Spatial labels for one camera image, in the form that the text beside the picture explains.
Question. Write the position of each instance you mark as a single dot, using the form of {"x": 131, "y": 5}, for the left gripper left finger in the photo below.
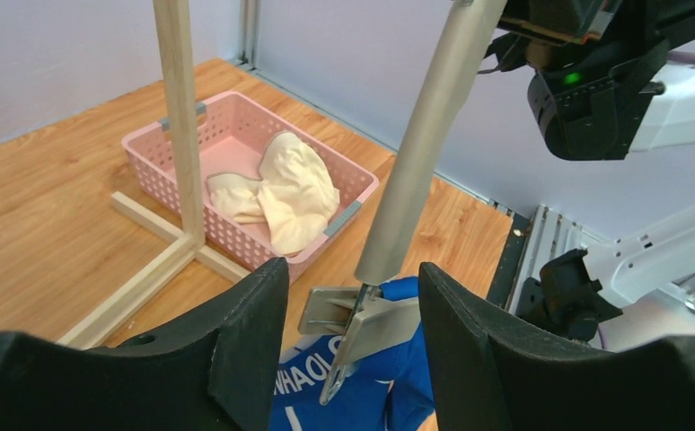
{"x": 211, "y": 368}

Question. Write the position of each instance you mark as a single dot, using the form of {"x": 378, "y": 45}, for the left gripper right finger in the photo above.
{"x": 490, "y": 370}

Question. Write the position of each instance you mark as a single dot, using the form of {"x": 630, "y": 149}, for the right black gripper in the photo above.
{"x": 554, "y": 35}

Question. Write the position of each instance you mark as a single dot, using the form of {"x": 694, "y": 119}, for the blue underwear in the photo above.
{"x": 390, "y": 390}

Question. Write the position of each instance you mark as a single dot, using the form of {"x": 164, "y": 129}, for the hanger holding blue underwear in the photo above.
{"x": 366, "y": 322}

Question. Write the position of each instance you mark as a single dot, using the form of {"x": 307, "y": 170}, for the beige underwear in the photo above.
{"x": 294, "y": 194}

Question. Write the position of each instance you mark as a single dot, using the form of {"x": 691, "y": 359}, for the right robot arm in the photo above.
{"x": 600, "y": 136}

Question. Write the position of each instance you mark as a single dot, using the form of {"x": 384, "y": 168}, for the pink plastic basket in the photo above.
{"x": 233, "y": 138}

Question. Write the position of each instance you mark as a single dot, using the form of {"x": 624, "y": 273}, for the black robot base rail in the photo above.
{"x": 507, "y": 268}

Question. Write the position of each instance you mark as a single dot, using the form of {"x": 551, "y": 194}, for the aluminium frame post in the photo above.
{"x": 250, "y": 30}

